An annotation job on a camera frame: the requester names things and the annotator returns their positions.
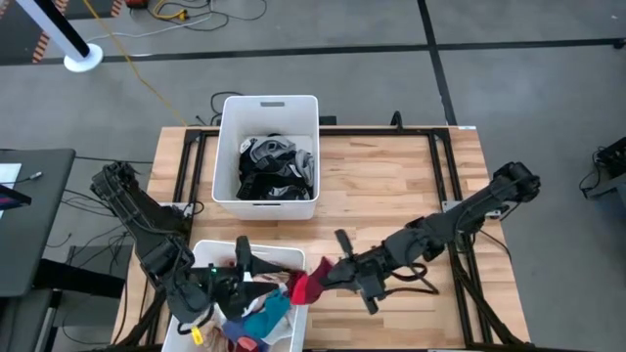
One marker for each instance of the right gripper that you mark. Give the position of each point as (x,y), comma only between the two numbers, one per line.
(367,271)

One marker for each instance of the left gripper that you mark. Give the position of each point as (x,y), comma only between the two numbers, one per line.
(230,288)

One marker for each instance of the blue sock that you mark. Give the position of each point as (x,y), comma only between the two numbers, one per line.
(239,332)

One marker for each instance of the dark grey Puma briefs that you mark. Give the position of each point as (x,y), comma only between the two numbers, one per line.
(288,193)

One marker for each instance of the black garment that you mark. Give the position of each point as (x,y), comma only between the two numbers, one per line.
(266,183)

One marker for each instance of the light grey garment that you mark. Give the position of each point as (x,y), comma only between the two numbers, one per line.
(269,146)

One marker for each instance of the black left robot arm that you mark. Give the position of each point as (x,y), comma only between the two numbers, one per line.
(147,230)

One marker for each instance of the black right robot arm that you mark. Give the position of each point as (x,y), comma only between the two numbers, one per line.
(464,215)

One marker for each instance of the white plastic storage bin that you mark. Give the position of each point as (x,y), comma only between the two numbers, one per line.
(266,117)
(215,249)

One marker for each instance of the small black box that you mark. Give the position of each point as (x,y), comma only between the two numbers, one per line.
(327,120)

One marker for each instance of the black clamp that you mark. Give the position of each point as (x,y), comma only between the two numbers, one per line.
(396,121)

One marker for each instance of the black desk base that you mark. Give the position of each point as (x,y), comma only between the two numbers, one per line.
(78,278)

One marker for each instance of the black desk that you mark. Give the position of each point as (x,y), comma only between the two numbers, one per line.
(34,234)

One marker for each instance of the dark tablet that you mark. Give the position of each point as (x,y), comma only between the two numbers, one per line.
(12,197)

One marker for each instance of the red object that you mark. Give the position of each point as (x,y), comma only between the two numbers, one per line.
(137,3)

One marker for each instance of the white tower fan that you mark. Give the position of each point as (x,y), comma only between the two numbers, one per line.
(54,29)

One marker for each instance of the black mat with hazard stripes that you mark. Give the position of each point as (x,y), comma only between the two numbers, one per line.
(17,34)

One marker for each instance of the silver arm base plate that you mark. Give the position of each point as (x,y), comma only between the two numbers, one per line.
(448,205)

